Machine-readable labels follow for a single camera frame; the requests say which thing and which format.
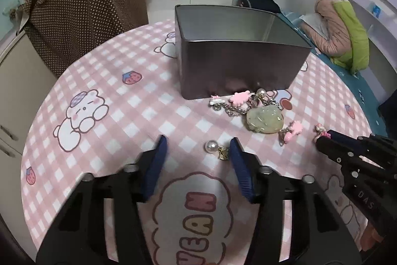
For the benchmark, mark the pink bear charm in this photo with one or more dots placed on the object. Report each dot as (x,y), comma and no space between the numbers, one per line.
(239,98)

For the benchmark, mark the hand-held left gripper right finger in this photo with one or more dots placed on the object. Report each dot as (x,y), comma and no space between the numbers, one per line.
(242,170)

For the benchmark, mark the grey metal tin box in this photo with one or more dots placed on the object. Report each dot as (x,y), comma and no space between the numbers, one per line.
(235,66)

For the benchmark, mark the dark cloth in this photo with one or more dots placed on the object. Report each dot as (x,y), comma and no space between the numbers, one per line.
(387,116)

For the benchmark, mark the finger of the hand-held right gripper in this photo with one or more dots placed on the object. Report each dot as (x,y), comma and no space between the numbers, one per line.
(341,137)
(328,150)

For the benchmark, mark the pink padded jacket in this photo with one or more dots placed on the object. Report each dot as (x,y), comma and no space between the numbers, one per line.
(328,29)

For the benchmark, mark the pale green jade pendant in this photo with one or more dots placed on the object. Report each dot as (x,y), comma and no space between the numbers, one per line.
(265,120)

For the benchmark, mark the pearl earring with gold charm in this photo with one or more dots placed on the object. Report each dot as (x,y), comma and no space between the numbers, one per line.
(210,147)

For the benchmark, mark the brown dotted cloth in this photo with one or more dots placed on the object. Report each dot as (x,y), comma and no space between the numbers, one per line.
(86,13)

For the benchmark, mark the pink checked cartoon tablecloth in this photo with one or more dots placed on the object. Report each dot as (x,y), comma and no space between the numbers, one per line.
(124,116)

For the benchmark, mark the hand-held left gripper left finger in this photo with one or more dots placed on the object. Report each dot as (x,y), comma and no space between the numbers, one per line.
(156,165)

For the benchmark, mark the dark folded clothing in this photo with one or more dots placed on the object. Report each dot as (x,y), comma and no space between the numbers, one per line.
(260,2)

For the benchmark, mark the white cloth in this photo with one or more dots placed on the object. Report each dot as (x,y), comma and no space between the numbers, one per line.
(314,23)

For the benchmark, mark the green padded jacket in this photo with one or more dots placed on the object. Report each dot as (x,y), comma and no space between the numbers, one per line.
(353,38)

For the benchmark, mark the small pink charm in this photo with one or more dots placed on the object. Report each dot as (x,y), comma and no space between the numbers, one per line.
(322,133)

